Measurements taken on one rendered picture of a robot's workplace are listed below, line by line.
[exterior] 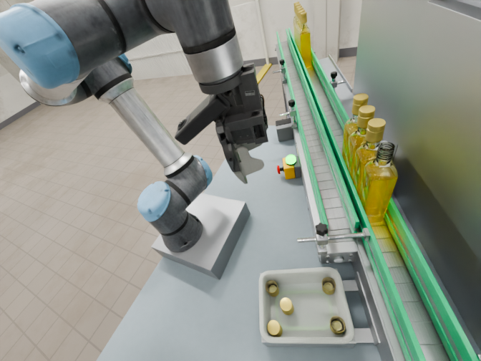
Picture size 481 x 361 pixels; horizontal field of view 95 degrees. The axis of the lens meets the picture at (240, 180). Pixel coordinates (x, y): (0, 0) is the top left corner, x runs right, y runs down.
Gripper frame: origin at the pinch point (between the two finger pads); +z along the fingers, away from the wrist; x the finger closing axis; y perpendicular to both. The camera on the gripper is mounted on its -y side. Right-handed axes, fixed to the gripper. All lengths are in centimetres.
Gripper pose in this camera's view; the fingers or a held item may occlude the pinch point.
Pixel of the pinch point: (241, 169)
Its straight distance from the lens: 47.3
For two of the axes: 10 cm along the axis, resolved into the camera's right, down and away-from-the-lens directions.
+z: 2.7, 6.6, 7.1
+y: 9.6, -1.5, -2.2
